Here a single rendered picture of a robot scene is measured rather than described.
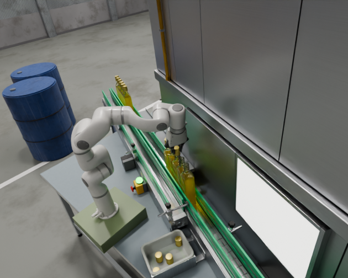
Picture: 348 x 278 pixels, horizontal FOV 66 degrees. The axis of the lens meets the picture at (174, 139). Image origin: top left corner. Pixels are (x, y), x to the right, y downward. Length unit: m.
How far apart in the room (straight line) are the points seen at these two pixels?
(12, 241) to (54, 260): 0.53
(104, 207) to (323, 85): 1.23
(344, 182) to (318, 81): 0.26
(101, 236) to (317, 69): 1.27
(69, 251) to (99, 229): 1.09
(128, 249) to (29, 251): 1.45
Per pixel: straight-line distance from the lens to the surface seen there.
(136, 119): 1.17
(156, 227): 1.60
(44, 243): 2.84
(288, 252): 1.12
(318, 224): 0.91
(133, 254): 1.53
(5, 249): 3.01
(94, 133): 1.18
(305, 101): 0.79
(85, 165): 1.39
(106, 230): 1.57
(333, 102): 0.74
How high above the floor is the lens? 1.99
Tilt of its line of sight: 34 degrees down
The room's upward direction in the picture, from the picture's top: 7 degrees counter-clockwise
